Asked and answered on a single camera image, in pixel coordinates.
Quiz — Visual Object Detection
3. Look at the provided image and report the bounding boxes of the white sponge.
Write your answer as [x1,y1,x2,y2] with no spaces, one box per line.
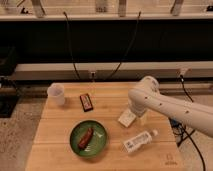
[118,109,136,127]

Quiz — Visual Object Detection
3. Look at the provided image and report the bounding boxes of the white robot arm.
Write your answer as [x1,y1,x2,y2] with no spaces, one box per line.
[128,76,213,138]

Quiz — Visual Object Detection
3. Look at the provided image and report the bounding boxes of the dark chocolate bar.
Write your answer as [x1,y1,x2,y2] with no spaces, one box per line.
[80,94,93,112]

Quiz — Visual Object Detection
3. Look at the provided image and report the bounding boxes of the clear plastic cup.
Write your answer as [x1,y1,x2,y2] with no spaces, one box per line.
[47,84,65,106]

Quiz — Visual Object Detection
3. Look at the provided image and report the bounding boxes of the green plate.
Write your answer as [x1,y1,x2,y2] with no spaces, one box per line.
[69,120,108,158]

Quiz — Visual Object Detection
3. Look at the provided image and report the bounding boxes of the brown sausage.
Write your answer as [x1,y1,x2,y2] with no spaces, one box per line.
[78,127,93,149]

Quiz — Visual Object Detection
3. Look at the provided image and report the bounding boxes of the white plastic bottle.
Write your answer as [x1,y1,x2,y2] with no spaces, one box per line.
[123,130,158,154]

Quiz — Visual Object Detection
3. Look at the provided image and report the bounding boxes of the black box at left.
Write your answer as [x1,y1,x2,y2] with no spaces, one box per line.
[0,46,19,118]

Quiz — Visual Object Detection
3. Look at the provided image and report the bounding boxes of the wall power outlet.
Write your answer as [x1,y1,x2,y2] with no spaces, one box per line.
[89,70,96,82]

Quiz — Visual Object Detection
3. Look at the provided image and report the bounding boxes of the right wall outlet plug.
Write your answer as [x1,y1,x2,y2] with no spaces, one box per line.
[178,68,189,77]

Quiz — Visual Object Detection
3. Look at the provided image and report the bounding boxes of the right black hanging cable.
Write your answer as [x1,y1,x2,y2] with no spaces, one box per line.
[105,10,142,81]

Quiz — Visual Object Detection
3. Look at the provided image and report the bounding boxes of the black hanging cable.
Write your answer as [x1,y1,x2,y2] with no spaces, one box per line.
[105,10,142,81]
[62,11,82,81]

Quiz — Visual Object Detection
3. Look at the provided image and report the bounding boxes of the left black hanging cable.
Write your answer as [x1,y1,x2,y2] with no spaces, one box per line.
[62,11,82,81]

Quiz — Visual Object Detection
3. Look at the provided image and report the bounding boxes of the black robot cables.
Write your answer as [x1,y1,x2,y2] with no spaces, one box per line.
[169,74,208,171]

